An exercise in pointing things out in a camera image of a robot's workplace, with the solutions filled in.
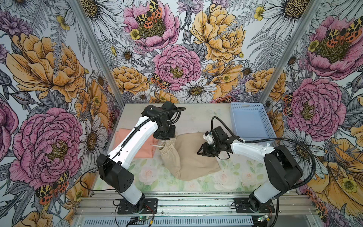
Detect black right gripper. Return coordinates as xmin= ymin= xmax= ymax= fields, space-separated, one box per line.
xmin=197 ymin=140 xmax=223 ymax=159

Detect pink graphic t-shirt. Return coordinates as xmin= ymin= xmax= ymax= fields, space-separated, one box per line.
xmin=112 ymin=127 xmax=159 ymax=159

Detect beige drawstring garment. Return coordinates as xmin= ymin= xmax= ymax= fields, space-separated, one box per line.
xmin=155 ymin=132 xmax=221 ymax=181

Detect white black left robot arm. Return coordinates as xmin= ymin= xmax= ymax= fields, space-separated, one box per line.
xmin=96 ymin=101 xmax=186 ymax=212

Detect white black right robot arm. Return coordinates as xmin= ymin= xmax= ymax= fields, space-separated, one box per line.
xmin=197 ymin=126 xmax=303 ymax=212

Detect light blue plastic basket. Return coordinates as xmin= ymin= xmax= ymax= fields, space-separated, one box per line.
xmin=230 ymin=102 xmax=276 ymax=141

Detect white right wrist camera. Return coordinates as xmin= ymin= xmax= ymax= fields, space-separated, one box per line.
xmin=203 ymin=132 xmax=215 ymax=145

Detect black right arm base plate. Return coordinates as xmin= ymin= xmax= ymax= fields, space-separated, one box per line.
xmin=233 ymin=197 xmax=276 ymax=214

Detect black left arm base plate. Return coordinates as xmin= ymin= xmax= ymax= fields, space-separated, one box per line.
xmin=117 ymin=198 xmax=158 ymax=215

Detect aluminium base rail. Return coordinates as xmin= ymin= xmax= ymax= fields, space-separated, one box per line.
xmin=73 ymin=192 xmax=323 ymax=227

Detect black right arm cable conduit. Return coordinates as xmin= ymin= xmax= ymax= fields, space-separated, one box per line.
xmin=210 ymin=115 xmax=317 ymax=227

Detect left aluminium corner post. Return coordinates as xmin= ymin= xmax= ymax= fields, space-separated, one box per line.
xmin=70 ymin=1 xmax=125 ymax=110

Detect aluminium corner post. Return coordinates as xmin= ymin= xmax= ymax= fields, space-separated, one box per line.
xmin=70 ymin=1 xmax=125 ymax=110
xmin=258 ymin=1 xmax=321 ymax=103

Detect right aluminium corner post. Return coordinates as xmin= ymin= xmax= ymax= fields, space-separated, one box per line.
xmin=258 ymin=1 xmax=321 ymax=103

